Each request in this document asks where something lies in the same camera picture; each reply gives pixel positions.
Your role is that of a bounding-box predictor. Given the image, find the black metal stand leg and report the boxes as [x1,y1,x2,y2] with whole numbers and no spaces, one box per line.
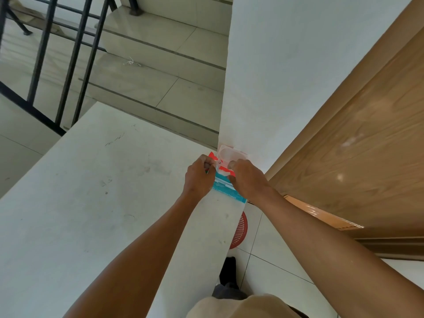
[6,6,33,36]

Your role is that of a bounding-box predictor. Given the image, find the person's right forearm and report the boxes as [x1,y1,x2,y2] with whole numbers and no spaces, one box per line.
[247,188,424,318]

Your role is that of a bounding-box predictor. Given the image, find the person's beige shirt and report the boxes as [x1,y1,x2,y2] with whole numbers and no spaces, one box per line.
[185,294,310,318]

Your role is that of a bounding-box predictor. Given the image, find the person's right hand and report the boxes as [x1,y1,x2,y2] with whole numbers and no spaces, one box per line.
[228,159,275,204]

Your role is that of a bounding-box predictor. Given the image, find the person's black shoe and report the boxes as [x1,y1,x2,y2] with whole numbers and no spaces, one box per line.
[219,256,240,290]

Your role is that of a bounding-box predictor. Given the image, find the tiled staircase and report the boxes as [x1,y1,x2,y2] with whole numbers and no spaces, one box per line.
[63,0,234,150]

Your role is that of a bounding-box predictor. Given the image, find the person's left forearm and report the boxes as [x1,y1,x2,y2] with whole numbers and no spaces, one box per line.
[63,192,213,318]

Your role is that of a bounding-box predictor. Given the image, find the brown wooden door frame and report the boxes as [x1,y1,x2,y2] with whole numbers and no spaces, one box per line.
[264,0,424,262]

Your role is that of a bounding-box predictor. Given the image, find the red plastic basket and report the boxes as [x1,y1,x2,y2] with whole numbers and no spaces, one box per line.
[229,211,248,250]

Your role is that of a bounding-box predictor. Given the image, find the brown wooden door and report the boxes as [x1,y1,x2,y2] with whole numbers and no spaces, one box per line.
[268,30,424,240]

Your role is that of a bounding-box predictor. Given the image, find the person's grey trousers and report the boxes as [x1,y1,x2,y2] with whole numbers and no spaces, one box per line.
[212,283,249,300]

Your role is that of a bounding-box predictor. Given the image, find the person's left hand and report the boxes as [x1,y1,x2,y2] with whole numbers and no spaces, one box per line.
[182,154,217,202]

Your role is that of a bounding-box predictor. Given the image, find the teal and red wipes packet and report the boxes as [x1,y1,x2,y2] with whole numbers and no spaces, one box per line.
[206,144,248,204]

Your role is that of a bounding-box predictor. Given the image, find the black metal stair railing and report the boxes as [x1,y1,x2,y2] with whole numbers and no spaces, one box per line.
[0,0,118,136]

